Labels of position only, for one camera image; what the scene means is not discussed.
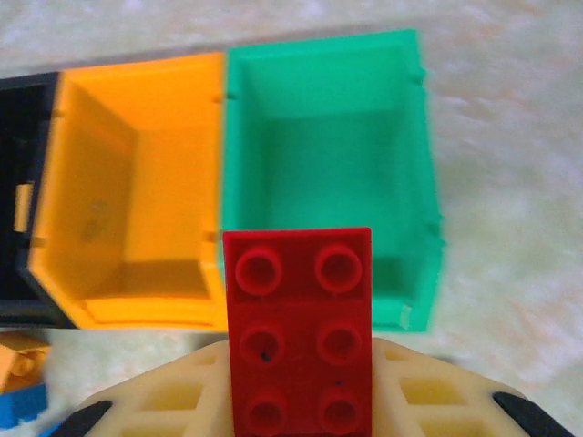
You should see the black plastic bin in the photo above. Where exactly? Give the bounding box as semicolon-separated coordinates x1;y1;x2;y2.
0;71;78;330

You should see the orange plastic bin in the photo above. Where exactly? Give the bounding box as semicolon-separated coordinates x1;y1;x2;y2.
26;52;229;331

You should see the blue lego brick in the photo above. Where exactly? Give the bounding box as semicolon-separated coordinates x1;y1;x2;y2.
0;383;49;430

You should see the yellow lego brick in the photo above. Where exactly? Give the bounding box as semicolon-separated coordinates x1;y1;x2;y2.
13;181;36;234
0;331;52;395

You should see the yellowish right gripper right finger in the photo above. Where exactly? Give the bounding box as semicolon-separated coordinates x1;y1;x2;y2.
371;337;578;437

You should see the long red lego brick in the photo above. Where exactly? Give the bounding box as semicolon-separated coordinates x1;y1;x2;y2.
221;226;374;437

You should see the yellowish right gripper left finger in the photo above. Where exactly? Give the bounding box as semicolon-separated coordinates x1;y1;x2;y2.
63;340;236;437

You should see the green plastic bin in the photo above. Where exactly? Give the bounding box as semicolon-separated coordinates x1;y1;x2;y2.
221;29;447;336

